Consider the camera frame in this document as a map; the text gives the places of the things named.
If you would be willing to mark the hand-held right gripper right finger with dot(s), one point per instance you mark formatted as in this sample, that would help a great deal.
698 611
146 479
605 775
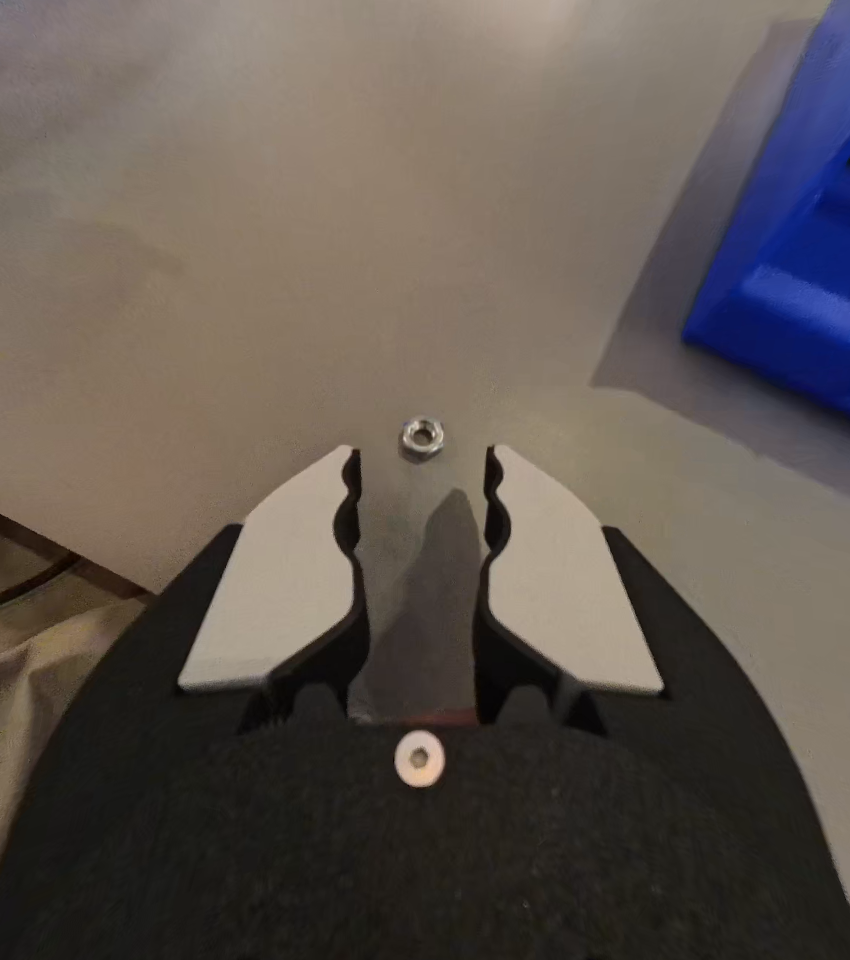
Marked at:
567 600

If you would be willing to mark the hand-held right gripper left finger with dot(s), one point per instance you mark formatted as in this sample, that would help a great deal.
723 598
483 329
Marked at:
282 600

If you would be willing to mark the steel hex nut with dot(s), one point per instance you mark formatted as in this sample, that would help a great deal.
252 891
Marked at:
432 448

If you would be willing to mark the blue divided storage bin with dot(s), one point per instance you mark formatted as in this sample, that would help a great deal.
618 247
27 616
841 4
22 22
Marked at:
807 300

